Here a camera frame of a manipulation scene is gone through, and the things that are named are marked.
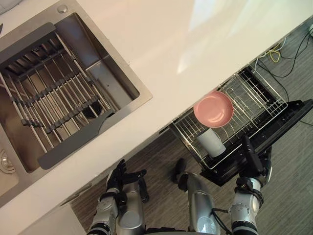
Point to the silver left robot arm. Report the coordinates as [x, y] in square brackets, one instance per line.
[107, 208]

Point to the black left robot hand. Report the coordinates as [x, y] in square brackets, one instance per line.
[117, 177]

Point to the silver right robot leg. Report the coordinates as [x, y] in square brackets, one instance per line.
[200, 203]

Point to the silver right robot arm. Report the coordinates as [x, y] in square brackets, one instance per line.
[244, 208]

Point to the white device on floor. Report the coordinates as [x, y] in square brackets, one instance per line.
[311, 30]

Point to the steel strainer drain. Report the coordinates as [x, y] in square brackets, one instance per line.
[5, 162]

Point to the round steel sink cap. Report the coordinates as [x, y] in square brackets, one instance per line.
[62, 9]

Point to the roll-up steel drying rack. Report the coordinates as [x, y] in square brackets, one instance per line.
[61, 98]

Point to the black dishwasher door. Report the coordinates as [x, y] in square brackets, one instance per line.
[288, 117]

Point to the white cup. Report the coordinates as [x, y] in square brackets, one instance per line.
[212, 145]

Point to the black round sink drain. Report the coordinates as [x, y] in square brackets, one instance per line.
[94, 111]

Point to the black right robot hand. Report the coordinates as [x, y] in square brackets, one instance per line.
[253, 160]

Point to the pink round plate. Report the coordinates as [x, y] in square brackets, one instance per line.
[213, 109]

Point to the stainless steel double sink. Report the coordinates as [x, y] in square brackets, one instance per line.
[110, 41]

